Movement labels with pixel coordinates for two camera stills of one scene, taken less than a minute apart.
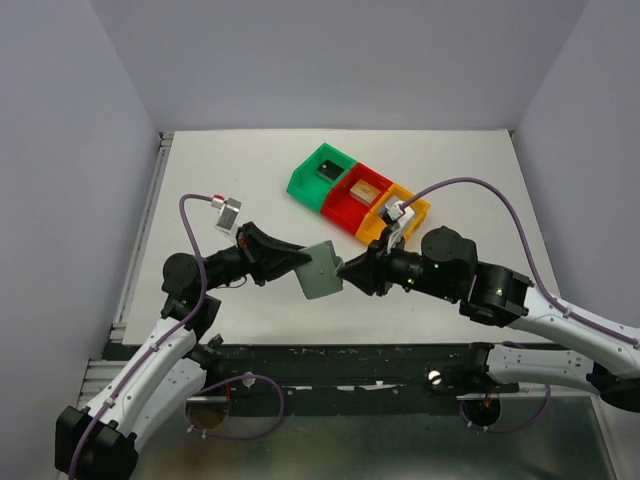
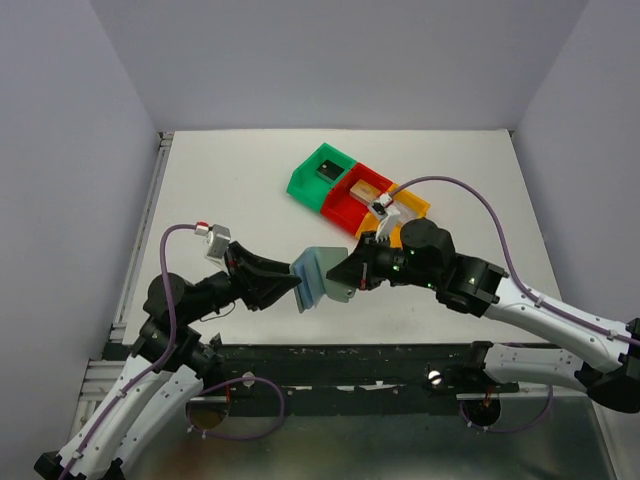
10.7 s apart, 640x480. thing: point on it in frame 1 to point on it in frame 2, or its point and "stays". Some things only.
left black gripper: (264, 256) to (260, 281)
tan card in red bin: (364, 192) stays
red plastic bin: (346, 212) stays
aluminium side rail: (98, 371) stays
